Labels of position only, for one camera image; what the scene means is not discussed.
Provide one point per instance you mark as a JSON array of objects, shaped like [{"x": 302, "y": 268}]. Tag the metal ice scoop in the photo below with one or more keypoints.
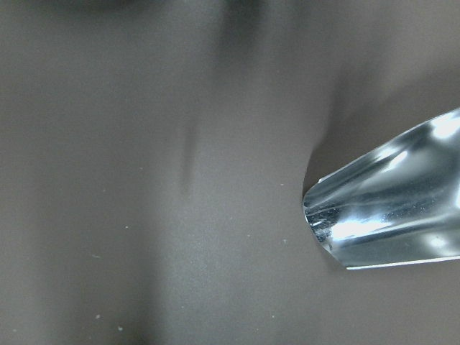
[{"x": 396, "y": 205}]

